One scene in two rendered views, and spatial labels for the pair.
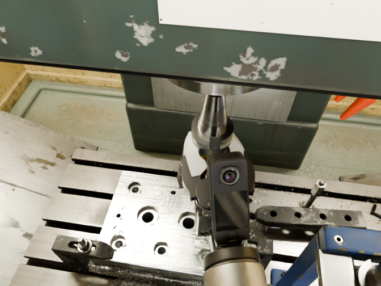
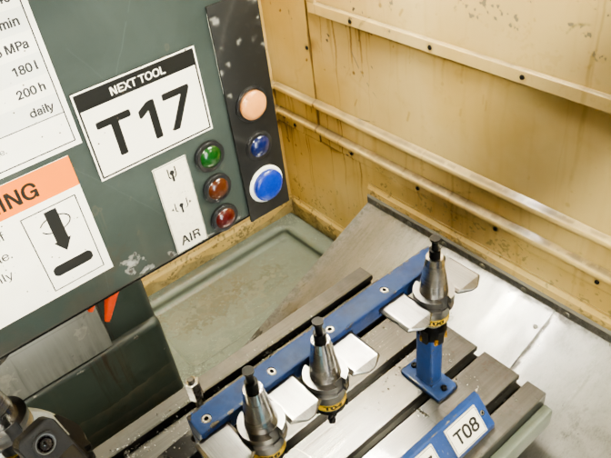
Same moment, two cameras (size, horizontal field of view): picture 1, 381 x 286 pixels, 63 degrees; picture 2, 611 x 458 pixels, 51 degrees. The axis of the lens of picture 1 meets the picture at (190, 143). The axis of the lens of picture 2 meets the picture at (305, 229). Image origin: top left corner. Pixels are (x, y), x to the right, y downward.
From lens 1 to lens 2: 41 cm
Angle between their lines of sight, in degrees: 32
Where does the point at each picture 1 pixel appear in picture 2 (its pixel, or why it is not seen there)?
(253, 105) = (52, 357)
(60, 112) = not seen: outside the picture
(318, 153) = (195, 347)
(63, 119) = not seen: outside the picture
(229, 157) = (32, 428)
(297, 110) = (115, 320)
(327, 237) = (195, 425)
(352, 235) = (215, 404)
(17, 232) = not seen: outside the picture
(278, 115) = (95, 343)
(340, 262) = (221, 436)
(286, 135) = (127, 359)
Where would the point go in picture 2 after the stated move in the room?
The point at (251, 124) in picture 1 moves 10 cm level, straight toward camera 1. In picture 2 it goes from (70, 382) to (84, 413)
